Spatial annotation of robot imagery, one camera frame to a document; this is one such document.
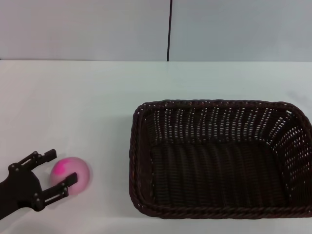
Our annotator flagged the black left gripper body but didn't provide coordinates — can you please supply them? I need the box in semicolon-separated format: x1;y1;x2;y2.
0;170;45;220

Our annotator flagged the pink ball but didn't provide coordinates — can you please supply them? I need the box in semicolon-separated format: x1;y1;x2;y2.
50;156;94;195

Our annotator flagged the dark brown woven basket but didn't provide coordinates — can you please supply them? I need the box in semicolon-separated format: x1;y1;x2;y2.
128;98;312;221

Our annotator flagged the dark vertical partition strip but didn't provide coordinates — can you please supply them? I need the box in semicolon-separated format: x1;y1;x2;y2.
166;0;173;62

